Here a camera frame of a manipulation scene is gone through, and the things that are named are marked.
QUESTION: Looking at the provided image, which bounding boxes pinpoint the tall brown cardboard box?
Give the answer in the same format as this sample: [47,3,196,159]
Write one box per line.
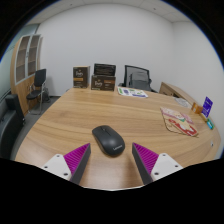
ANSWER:
[72,65,91,89]

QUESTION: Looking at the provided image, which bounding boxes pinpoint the black leather sofa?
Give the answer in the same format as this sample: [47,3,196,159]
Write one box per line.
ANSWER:
[0,93,26,160]

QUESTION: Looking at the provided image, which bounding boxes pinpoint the wooden side desk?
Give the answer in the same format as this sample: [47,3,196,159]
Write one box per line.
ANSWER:
[158,81,198,106]

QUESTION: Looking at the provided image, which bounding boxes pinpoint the black cardboard box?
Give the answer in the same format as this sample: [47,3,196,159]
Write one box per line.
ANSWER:
[93,63,117,77]

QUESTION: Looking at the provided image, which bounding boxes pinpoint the wooden shelf unit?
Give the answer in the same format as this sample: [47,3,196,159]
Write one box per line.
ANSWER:
[9,34,44,116]

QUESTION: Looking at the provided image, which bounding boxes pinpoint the small orange box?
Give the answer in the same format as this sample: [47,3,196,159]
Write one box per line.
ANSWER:
[190,102,204,115]

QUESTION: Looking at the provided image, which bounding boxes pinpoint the white printed paper sheet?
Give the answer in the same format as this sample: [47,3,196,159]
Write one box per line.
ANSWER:
[116,86,149,99]

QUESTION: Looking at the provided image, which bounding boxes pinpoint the black computer mouse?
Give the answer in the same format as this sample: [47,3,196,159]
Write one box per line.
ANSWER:
[91,124,126,156]

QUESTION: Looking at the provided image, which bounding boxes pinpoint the green blue small packet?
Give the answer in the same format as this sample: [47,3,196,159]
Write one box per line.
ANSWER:
[206,118,215,131]

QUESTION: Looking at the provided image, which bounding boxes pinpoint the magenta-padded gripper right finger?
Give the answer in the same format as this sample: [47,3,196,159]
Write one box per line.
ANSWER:
[132,142,184,185]

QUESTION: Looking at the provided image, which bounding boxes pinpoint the round grey patterned disc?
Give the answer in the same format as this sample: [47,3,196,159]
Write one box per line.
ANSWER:
[174,97,193,109]

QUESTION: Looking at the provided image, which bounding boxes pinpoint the wide brown cardboard box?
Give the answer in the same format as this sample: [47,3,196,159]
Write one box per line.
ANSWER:
[90,74,117,92]

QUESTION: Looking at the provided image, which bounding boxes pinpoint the black mesh office chair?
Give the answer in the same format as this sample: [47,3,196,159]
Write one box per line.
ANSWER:
[118,64,158,93]

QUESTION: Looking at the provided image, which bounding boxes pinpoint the black visitor chair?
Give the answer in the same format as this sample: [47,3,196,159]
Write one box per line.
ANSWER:
[26,68,49,116]

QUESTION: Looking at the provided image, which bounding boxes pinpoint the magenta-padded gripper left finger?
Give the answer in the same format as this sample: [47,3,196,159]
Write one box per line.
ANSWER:
[40,142,92,185]

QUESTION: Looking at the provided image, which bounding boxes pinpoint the purple standing sign card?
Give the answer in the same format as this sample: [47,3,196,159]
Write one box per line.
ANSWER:
[201,96,214,119]

